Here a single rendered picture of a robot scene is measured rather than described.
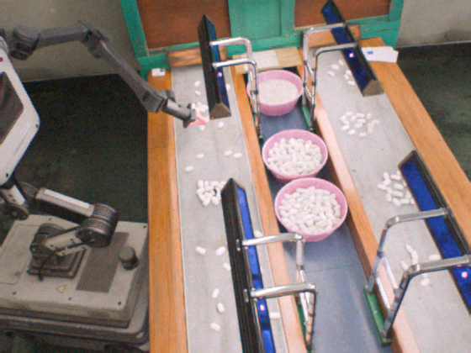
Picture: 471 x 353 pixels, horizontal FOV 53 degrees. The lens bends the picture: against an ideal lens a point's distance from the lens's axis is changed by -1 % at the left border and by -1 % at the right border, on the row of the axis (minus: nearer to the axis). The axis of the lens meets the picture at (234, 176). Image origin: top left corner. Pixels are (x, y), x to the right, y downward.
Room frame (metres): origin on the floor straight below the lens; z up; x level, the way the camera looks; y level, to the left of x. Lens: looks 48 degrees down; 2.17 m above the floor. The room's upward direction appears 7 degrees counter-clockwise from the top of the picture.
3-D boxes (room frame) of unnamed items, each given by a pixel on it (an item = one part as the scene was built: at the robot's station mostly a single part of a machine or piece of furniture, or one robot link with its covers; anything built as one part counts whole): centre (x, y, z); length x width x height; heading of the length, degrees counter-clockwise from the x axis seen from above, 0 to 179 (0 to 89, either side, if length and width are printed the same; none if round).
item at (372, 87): (1.62, -0.53, 1.08); 0.62 x 0.08 x 0.07; 2
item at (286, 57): (2.00, -0.24, 0.77); 0.33 x 0.15 x 0.01; 92
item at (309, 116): (1.61, -0.45, 0.90); 0.20 x 0.19 x 0.45; 2
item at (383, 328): (0.64, -0.48, 0.90); 0.20 x 0.19 x 0.45; 2
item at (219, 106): (1.60, 0.03, 1.08); 0.62 x 0.08 x 0.07; 2
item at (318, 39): (2.06, -0.58, 0.83); 0.30 x 0.06 x 0.07; 92
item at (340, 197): (1.06, -0.27, 0.72); 0.27 x 0.27 x 0.10
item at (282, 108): (1.78, -0.25, 0.72); 0.27 x 0.27 x 0.10
